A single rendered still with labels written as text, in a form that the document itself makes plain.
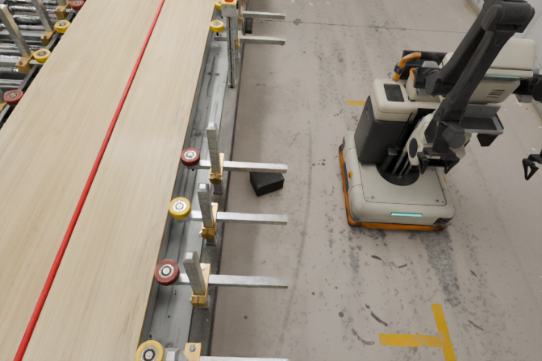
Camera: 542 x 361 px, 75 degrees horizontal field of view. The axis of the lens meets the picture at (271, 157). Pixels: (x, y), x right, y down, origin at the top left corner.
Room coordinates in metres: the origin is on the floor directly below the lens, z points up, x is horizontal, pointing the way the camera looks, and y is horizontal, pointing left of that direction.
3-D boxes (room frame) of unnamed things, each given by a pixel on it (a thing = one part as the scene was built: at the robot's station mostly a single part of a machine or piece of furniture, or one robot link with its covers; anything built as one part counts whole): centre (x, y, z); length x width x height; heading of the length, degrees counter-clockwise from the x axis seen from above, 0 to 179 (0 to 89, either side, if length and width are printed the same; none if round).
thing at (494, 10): (0.98, -0.63, 1.41); 0.11 x 0.06 x 0.43; 93
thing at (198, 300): (0.41, 0.20, 0.83); 0.14 x 0.06 x 0.05; 3
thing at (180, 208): (0.67, 0.33, 0.85); 0.08 x 0.08 x 0.11
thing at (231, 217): (0.68, 0.13, 0.83); 0.43 x 0.03 x 0.04; 93
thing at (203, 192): (0.63, 0.21, 0.87); 0.04 x 0.04 x 0.48; 3
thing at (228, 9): (1.62, 0.27, 1.18); 0.07 x 0.07 x 0.08; 3
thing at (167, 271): (0.42, 0.31, 0.85); 0.08 x 0.08 x 0.11
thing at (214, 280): (0.43, 0.12, 0.83); 0.43 x 0.03 x 0.04; 93
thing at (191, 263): (0.38, 0.20, 0.90); 0.04 x 0.04 x 0.48; 3
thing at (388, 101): (1.54, -0.82, 0.59); 0.55 x 0.34 x 0.83; 93
